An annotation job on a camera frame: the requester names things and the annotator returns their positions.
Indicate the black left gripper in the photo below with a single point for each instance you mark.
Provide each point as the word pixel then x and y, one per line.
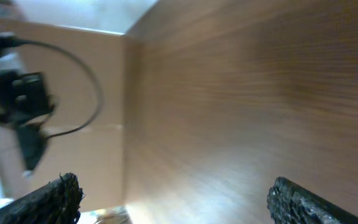
pixel 23 97

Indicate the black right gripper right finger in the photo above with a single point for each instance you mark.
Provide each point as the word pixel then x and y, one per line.
pixel 290 203

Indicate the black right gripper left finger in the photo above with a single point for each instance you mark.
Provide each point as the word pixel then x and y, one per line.
pixel 56 202

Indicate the brown wooden side panel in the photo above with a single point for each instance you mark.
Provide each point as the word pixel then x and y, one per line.
pixel 92 152

